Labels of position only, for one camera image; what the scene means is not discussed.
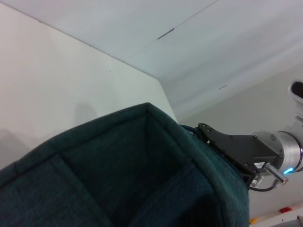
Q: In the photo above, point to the small red object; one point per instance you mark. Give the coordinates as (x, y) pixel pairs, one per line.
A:
(286, 210)

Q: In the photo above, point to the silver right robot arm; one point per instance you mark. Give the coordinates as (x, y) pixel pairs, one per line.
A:
(287, 146)

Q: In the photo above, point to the small yellow object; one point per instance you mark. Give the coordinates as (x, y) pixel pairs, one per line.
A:
(253, 220)

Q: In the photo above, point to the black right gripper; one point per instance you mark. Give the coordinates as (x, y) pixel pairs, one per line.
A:
(241, 151)

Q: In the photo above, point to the dark teal lunch bag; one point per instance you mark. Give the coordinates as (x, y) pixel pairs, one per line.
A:
(118, 170)

